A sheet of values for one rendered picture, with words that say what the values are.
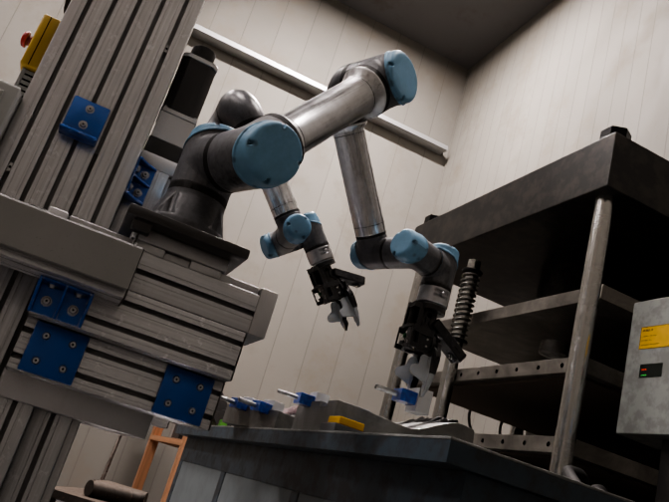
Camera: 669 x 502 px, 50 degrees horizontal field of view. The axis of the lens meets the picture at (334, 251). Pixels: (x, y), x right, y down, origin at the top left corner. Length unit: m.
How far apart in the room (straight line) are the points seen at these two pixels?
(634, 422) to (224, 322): 1.29
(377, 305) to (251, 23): 3.91
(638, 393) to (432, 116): 8.17
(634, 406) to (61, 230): 1.62
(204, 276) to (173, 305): 0.08
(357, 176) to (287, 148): 0.42
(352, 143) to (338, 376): 7.07
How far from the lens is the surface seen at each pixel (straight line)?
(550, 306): 2.60
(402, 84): 1.57
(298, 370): 8.46
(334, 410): 1.69
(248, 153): 1.25
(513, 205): 2.79
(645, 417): 2.18
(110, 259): 1.17
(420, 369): 1.63
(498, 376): 2.65
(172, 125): 1.68
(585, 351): 2.26
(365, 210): 1.69
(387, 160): 9.52
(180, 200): 1.34
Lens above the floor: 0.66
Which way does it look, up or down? 19 degrees up
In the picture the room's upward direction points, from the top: 17 degrees clockwise
